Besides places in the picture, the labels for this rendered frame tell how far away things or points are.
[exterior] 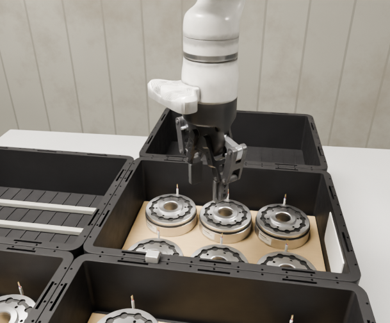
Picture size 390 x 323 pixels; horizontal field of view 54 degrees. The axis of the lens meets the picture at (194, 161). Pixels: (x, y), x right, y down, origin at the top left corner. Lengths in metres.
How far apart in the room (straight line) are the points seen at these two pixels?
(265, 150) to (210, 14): 0.66
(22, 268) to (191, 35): 0.42
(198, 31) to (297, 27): 1.74
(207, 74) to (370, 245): 0.67
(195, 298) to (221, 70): 0.32
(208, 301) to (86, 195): 0.43
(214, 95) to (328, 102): 1.87
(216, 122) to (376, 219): 0.70
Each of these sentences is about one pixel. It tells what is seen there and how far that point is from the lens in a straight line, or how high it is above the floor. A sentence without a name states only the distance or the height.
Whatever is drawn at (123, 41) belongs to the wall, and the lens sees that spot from 2.29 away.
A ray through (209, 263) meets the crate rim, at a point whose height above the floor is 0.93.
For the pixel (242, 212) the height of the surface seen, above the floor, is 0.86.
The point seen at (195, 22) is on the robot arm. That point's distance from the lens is 0.47.
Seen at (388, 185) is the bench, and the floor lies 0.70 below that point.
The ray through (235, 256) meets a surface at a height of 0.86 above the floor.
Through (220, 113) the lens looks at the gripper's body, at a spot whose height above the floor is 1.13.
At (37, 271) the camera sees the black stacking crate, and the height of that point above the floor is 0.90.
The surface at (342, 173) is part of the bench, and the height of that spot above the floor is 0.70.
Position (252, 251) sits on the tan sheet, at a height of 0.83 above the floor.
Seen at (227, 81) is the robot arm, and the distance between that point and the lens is 0.49.
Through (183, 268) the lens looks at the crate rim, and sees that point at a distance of 0.55.
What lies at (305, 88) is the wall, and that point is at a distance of 2.28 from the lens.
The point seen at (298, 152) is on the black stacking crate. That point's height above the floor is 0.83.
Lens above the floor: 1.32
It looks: 29 degrees down
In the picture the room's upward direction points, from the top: straight up
